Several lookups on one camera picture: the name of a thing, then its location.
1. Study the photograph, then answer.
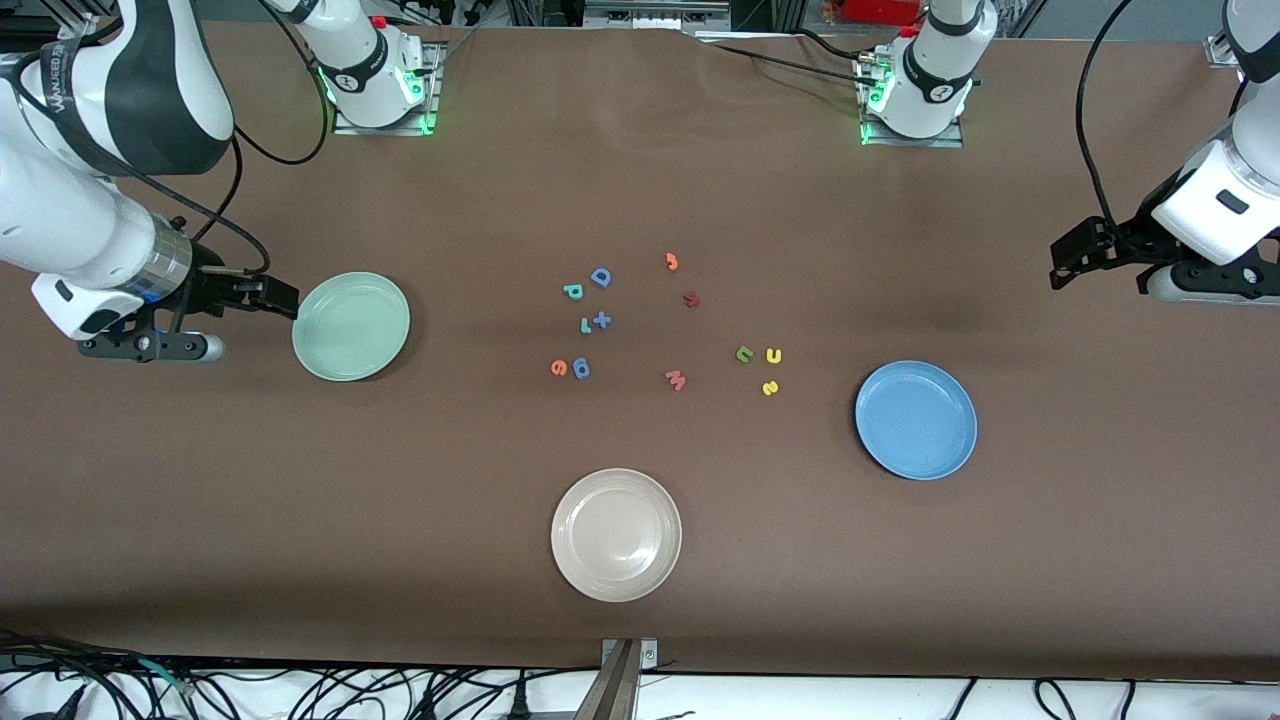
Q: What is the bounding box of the black cable on table cover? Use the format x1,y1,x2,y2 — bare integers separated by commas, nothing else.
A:
690,28,891,91

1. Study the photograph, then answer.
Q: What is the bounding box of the beige plate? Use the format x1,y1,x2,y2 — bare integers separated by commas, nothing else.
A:
551,468,683,603

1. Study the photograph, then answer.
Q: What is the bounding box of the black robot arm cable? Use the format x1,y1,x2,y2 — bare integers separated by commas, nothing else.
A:
1076,0,1141,236
10,0,336,291

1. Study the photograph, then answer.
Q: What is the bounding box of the light green plate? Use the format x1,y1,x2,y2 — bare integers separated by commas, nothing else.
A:
292,271,411,383

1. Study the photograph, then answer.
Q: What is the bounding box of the blue plate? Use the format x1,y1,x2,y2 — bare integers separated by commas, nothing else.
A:
855,360,978,481

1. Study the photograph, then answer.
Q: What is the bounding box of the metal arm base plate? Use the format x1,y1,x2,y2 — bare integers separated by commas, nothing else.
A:
333,40,443,136
860,55,966,149

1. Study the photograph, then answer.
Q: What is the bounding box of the aluminium frame profile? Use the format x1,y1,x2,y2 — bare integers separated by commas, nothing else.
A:
583,0,733,33

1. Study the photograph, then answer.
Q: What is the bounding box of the red background object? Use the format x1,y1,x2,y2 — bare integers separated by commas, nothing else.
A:
843,0,923,27

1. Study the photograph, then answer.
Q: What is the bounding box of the brown table cover sheet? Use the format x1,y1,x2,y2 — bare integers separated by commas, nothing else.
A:
0,18,1280,683

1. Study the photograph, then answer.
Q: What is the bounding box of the teal cable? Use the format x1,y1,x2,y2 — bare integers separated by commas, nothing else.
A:
138,658,193,698

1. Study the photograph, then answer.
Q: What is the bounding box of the metal bracket post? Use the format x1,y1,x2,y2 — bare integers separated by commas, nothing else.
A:
573,638,659,720

